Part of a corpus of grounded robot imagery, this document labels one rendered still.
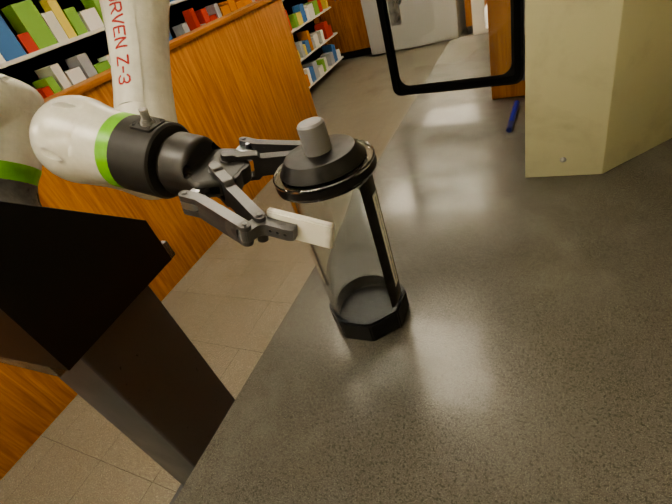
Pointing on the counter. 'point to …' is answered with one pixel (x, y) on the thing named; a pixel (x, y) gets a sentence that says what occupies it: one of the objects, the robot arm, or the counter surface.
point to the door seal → (461, 82)
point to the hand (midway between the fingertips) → (334, 199)
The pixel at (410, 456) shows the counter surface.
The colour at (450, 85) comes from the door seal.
